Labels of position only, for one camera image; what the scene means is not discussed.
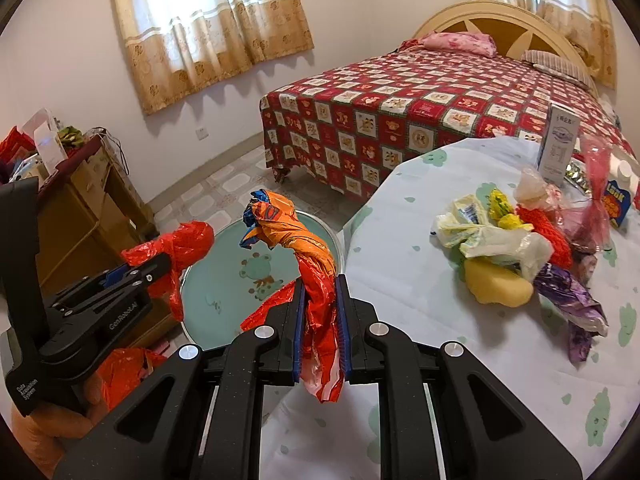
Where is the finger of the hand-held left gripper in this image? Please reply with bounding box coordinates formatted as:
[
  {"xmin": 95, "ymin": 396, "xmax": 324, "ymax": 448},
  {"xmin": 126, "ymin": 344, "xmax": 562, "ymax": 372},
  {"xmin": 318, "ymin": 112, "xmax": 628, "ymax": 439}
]
[
  {"xmin": 60, "ymin": 254, "xmax": 172, "ymax": 318},
  {"xmin": 55, "ymin": 266, "xmax": 128, "ymax": 308}
]

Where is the orange foil snack wrapper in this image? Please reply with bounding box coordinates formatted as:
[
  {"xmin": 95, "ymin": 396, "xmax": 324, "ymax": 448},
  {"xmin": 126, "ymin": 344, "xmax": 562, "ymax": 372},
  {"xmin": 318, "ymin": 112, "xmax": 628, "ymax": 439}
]
[{"xmin": 239, "ymin": 187, "xmax": 346, "ymax": 403}]

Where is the blue drink carton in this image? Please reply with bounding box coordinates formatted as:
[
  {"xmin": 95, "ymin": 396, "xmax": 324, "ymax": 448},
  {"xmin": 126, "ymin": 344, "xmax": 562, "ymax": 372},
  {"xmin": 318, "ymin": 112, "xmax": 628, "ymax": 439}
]
[{"xmin": 597, "ymin": 147, "xmax": 640, "ymax": 231}]

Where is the white card box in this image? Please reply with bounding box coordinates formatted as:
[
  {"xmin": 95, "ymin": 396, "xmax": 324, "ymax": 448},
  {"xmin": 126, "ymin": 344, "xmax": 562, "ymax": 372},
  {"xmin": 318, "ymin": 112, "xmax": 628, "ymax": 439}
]
[{"xmin": 22, "ymin": 107, "xmax": 68, "ymax": 171}]

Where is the pale yellow plastic bag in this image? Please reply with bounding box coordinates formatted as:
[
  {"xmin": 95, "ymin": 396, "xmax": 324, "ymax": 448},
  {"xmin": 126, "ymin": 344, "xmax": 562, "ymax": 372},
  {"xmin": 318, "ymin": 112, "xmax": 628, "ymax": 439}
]
[{"xmin": 457, "ymin": 227, "xmax": 553, "ymax": 281}]

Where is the pale wrapper with blue print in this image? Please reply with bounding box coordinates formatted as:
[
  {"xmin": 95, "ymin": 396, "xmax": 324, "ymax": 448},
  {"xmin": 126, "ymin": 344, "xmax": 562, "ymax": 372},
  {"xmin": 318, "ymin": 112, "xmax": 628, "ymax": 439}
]
[{"xmin": 432, "ymin": 195, "xmax": 493, "ymax": 248}]

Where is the tall white box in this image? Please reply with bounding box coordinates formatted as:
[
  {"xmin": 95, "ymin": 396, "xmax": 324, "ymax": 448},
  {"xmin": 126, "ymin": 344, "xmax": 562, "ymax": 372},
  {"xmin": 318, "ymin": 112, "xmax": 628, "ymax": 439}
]
[{"xmin": 537, "ymin": 101, "xmax": 582, "ymax": 186}]

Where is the cream wooden headboard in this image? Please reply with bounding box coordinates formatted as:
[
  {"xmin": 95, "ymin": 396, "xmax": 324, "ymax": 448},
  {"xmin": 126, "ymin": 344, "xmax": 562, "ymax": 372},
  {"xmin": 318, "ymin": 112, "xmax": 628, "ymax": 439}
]
[{"xmin": 412, "ymin": 1, "xmax": 593, "ymax": 86}]

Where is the red plastic bag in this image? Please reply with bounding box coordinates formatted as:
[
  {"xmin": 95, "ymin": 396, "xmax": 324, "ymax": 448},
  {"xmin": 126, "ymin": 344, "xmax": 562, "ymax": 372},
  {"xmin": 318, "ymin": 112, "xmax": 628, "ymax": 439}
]
[{"xmin": 121, "ymin": 221, "xmax": 216, "ymax": 323}]

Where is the bed with red quilt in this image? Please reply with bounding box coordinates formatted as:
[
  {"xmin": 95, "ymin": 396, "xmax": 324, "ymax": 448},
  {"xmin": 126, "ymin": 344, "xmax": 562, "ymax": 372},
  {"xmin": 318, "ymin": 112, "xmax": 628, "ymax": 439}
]
[{"xmin": 259, "ymin": 42, "xmax": 631, "ymax": 206}]

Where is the yellow sponge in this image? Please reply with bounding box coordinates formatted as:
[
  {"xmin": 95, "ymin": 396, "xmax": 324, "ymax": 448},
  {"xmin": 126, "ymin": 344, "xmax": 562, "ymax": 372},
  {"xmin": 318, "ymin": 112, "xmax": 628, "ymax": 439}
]
[{"xmin": 464, "ymin": 257, "xmax": 535, "ymax": 306}]

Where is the pink floral pillow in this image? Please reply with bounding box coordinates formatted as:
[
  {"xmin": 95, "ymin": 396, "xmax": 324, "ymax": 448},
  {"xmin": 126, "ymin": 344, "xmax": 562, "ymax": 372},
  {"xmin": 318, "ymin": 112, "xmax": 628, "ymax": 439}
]
[{"xmin": 417, "ymin": 31, "xmax": 497, "ymax": 57}]

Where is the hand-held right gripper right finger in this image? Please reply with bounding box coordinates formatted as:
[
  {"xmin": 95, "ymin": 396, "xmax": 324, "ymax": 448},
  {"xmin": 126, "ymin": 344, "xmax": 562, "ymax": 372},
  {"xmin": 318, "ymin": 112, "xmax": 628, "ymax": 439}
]
[{"xmin": 336, "ymin": 275, "xmax": 583, "ymax": 480}]

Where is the green frog-print bin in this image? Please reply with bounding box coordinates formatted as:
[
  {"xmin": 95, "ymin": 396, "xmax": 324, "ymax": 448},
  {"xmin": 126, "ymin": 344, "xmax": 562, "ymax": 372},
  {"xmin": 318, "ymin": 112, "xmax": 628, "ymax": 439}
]
[{"xmin": 180, "ymin": 210, "xmax": 347, "ymax": 356}]

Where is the brown wooden cabinet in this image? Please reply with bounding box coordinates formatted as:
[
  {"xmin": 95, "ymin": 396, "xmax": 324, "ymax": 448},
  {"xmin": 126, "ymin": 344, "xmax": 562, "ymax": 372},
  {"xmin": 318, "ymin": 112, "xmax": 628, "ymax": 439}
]
[{"xmin": 35, "ymin": 135, "xmax": 161, "ymax": 321}]

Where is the orange plastic bag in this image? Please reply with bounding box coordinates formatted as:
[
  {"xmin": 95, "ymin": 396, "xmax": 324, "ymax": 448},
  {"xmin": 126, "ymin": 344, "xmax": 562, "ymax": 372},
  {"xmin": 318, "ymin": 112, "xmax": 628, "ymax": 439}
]
[{"xmin": 97, "ymin": 349, "xmax": 168, "ymax": 421}]

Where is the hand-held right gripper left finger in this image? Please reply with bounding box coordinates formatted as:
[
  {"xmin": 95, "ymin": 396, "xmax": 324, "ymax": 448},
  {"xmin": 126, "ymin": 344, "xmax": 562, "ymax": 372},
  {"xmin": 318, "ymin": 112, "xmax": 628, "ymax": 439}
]
[{"xmin": 52, "ymin": 276, "xmax": 307, "ymax": 480}]

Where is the wide beige patterned curtain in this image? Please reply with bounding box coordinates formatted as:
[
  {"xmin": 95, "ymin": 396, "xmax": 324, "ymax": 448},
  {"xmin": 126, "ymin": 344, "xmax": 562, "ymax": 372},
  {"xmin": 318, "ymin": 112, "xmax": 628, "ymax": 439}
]
[{"xmin": 107, "ymin": 0, "xmax": 316, "ymax": 116}]

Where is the red foam mesh sleeve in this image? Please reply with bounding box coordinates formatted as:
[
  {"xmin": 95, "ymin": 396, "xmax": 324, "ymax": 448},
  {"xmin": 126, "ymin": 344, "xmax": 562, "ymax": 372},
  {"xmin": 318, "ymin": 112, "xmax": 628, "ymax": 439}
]
[{"xmin": 515, "ymin": 202, "xmax": 573, "ymax": 268}]

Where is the purple foil wrapper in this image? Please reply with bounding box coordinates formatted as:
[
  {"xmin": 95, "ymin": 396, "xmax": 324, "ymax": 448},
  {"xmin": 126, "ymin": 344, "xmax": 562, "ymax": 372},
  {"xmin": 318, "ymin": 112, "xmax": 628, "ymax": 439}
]
[{"xmin": 532, "ymin": 262, "xmax": 610, "ymax": 366}]

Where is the striped pillow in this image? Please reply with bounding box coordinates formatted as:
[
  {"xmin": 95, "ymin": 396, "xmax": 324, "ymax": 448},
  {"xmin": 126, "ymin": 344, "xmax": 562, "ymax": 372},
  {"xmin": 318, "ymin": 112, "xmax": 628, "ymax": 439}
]
[{"xmin": 520, "ymin": 50, "xmax": 598, "ymax": 92}]

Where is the dark red cloth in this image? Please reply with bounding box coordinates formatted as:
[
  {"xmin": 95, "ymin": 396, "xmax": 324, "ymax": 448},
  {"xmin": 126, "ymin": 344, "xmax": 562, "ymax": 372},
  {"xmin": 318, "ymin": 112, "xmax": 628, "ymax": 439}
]
[{"xmin": 37, "ymin": 135, "xmax": 107, "ymax": 181}]

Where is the red gift bag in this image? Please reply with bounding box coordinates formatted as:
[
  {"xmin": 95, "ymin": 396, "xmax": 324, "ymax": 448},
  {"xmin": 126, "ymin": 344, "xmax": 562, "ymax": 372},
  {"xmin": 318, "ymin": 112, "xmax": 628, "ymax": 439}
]
[{"xmin": 0, "ymin": 127, "xmax": 36, "ymax": 162}]

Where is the white cable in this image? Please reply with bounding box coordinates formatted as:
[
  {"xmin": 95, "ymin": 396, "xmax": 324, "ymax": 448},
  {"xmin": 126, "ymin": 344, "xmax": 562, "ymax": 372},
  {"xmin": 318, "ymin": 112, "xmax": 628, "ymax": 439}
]
[{"xmin": 97, "ymin": 127, "xmax": 133, "ymax": 176}]

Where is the person's left hand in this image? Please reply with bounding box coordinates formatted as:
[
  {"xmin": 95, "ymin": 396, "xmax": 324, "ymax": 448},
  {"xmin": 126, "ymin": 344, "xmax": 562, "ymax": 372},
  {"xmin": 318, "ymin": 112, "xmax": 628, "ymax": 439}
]
[{"xmin": 11, "ymin": 377, "xmax": 108, "ymax": 476}]

